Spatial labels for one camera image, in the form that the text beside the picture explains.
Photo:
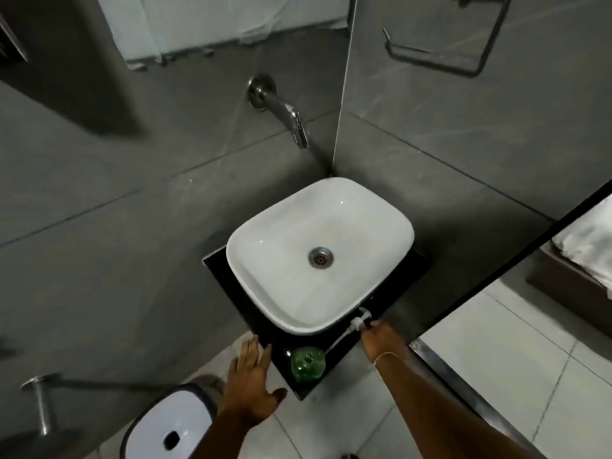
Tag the person's right fingers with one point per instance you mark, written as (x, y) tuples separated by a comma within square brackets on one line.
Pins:
[(372, 329)]

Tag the brown bed frame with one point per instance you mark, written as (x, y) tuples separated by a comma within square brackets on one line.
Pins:
[(559, 286)]

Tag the white lidded trash bin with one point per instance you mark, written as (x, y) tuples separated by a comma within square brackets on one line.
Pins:
[(162, 425)]

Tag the person's left little finger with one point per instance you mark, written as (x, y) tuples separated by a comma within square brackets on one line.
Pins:
[(234, 367)]

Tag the wall mirror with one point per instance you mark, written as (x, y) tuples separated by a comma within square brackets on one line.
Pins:
[(215, 23)]

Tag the person's left forearm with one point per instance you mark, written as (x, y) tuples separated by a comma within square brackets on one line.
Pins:
[(222, 437)]

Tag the chrome towel bar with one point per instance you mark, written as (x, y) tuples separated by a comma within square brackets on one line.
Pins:
[(43, 401)]

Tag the dark metal wall holder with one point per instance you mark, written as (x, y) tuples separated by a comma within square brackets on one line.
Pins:
[(459, 62)]

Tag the green plastic bottle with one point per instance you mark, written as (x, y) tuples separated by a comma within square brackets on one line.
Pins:
[(308, 363)]

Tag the person's right forearm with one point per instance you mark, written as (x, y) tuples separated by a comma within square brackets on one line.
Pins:
[(444, 411)]

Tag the person's left thumb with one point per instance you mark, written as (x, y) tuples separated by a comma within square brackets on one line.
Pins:
[(279, 395)]

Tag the white bedsheet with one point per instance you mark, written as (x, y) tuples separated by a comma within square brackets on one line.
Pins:
[(590, 243)]

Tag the person's right hand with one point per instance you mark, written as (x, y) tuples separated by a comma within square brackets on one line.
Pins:
[(385, 341)]

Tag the white ceramic sink basin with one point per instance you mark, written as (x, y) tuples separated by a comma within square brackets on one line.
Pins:
[(287, 281)]

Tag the chrome sink drain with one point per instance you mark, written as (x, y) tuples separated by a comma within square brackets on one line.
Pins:
[(321, 257)]

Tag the person's left hand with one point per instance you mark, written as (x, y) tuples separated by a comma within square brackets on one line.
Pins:
[(251, 387)]

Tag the black door frame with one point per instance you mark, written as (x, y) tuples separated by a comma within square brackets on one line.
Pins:
[(516, 258)]

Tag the black sink counter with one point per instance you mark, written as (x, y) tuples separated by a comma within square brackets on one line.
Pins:
[(267, 339)]

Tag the metal door threshold strip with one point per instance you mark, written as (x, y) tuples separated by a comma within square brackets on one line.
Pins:
[(468, 396)]

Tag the chrome wall faucet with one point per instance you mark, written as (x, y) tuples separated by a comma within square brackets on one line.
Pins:
[(282, 107)]

